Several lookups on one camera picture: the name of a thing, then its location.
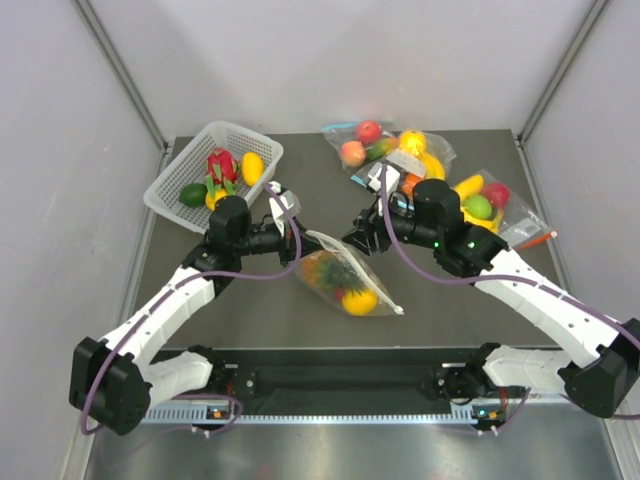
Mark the polka dot zip bag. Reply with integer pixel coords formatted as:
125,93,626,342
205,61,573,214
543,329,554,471
296,230,404,317

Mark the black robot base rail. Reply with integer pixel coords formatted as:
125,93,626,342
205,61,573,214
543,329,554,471
168,342,536,407

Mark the aluminium frame post left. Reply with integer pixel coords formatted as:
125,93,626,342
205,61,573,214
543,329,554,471
71,0,169,152

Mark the red dragon fruit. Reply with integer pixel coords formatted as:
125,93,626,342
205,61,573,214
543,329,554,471
205,147,240,195

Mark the blue zip bag with grapes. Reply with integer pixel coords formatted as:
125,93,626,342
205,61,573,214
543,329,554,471
350,131,457,196

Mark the orange yellow round fruit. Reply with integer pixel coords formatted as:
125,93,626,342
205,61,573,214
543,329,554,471
398,130,428,158

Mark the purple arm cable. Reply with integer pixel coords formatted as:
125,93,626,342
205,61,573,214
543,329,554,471
79,182,303,435
379,164,640,420

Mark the red slider zip bag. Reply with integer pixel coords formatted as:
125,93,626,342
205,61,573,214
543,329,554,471
474,170,557,250

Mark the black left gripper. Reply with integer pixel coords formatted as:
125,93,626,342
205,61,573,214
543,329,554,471
233,217,326,267

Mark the green apple in bag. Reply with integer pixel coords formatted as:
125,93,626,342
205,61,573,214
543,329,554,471
462,194,493,220

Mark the green lime in basket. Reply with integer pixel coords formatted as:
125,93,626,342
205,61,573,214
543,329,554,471
178,183,208,208

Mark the yellow banana in grape bag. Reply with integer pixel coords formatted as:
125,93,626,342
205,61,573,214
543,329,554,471
418,152,446,180

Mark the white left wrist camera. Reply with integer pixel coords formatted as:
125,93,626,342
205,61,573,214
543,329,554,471
269,181,301,235

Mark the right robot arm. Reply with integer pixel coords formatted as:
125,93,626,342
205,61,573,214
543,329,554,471
343,180,639,418

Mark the orange pineapple with green leaves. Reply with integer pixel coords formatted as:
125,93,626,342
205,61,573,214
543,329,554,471
299,251,366,297

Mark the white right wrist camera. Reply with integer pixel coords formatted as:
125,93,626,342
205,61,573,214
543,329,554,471
365,162,401,195

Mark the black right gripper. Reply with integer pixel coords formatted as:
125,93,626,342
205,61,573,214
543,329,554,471
342,192,441,258

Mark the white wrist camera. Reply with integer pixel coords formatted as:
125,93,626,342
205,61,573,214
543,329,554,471
365,162,401,195
269,181,301,235

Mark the yellow banana bunch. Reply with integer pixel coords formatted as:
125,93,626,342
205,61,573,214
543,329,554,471
461,207,504,234

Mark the red fruit in bag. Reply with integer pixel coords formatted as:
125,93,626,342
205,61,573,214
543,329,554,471
480,182,511,209

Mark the yellow lemon in basket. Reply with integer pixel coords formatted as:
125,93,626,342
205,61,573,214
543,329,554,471
205,188,228,211

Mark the white perforated plastic basket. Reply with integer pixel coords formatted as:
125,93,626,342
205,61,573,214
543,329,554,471
143,121,284,234

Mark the yellow mango in basket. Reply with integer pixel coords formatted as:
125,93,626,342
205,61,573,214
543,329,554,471
241,152,264,187

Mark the small orange pumpkin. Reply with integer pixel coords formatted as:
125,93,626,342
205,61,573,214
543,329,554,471
401,173,423,197

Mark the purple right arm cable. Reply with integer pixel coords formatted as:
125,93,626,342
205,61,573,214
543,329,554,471
379,164,640,420

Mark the red apple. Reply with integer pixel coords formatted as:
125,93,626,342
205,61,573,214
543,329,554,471
355,120,382,145

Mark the aluminium frame post right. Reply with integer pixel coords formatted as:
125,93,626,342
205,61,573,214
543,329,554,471
515,0,612,149

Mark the pink peach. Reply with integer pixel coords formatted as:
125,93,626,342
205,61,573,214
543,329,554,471
340,140,365,168

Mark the grey slotted cable duct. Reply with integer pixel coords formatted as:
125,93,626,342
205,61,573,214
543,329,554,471
144,403,481,426

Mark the zip bag with apple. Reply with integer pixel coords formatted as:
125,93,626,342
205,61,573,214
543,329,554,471
321,120,398,172

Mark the aluminium frame post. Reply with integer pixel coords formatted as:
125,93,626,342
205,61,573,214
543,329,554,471
515,0,612,149
71,0,169,152

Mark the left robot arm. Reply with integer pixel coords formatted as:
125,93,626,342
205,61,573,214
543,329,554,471
69,189,319,435

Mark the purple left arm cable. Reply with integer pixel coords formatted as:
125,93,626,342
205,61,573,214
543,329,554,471
79,182,303,435

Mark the green red mango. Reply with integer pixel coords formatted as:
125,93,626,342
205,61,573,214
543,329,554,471
365,137,398,162

